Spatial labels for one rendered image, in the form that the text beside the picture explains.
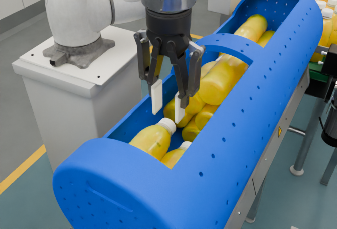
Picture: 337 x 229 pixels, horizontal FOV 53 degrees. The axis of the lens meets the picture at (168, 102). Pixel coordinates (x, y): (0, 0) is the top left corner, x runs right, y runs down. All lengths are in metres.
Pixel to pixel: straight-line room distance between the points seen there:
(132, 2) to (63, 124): 0.49
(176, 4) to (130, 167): 0.25
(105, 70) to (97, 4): 0.20
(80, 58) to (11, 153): 1.36
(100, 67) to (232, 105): 0.59
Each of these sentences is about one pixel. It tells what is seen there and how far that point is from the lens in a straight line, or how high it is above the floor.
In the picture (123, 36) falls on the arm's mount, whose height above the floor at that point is 1.01.
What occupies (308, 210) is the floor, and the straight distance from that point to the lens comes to 2.06.
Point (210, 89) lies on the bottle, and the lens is 0.74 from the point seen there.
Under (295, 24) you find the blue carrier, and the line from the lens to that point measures 0.96.
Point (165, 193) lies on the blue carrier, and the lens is 0.47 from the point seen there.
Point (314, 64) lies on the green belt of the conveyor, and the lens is 1.41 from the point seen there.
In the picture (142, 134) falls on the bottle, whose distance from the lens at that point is 0.66.
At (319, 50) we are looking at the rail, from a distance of 1.39.
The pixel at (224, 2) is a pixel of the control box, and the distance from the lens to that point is 1.46.
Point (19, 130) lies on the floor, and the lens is 2.53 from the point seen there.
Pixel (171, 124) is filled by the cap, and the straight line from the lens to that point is 0.70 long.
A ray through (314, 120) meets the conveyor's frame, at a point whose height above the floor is 0.42.
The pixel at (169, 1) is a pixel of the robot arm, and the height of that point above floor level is 1.40.
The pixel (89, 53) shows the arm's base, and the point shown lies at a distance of 1.14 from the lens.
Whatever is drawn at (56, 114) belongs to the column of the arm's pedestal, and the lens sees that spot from 1.25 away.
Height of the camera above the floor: 1.59
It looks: 39 degrees down
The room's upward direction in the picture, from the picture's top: straight up
